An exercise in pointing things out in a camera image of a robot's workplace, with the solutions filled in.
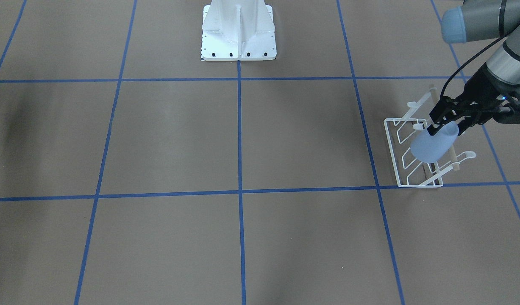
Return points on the white wire cup holder rack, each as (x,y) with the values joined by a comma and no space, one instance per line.
(400,132)

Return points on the light blue plastic cup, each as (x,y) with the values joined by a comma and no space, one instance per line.
(429,149)

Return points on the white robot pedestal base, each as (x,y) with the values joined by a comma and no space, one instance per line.
(238,30)

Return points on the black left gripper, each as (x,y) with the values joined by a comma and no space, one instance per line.
(481,90)

